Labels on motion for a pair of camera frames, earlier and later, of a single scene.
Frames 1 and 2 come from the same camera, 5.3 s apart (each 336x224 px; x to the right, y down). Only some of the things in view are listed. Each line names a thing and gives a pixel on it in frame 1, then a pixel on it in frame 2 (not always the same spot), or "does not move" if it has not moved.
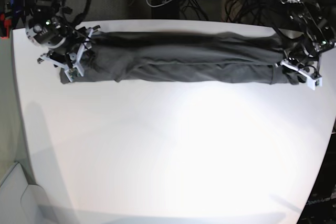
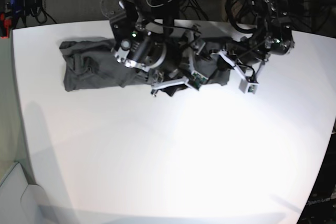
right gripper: [304, 53] -> [259, 49]
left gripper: [66, 44] -> [147, 49]
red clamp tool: [7, 23] does not move
